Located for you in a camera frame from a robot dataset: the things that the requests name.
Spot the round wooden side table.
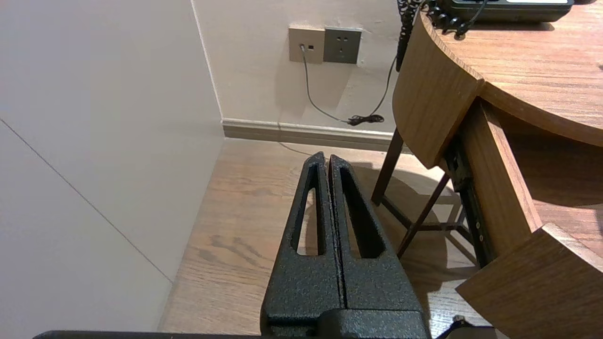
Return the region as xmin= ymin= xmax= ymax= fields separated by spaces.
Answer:
xmin=371 ymin=0 xmax=603 ymax=278

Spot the grey wall baseboard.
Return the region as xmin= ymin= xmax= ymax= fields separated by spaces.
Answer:
xmin=221 ymin=118 xmax=415 ymax=153

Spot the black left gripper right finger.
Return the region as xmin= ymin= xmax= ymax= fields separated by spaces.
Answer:
xmin=328 ymin=154 xmax=423 ymax=314

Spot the grey wall power socket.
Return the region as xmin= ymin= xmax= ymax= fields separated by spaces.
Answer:
xmin=323 ymin=27 xmax=362 ymax=65

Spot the black coiled handset cord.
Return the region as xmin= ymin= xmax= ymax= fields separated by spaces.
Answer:
xmin=395 ymin=0 xmax=488 ymax=72

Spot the beige wall jack plate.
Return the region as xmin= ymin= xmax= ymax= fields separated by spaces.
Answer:
xmin=288 ymin=26 xmax=326 ymax=64

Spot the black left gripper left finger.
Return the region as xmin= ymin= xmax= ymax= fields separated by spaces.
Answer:
xmin=261 ymin=152 xmax=347 ymax=339

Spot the thin black cable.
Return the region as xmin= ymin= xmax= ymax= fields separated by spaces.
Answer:
xmin=436 ymin=315 xmax=493 ymax=339

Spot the curved wooden table drawer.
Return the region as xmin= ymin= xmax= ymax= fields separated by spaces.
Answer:
xmin=443 ymin=97 xmax=603 ymax=339

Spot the thin grey phone line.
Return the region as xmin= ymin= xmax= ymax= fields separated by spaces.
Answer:
xmin=300 ymin=43 xmax=397 ymax=127

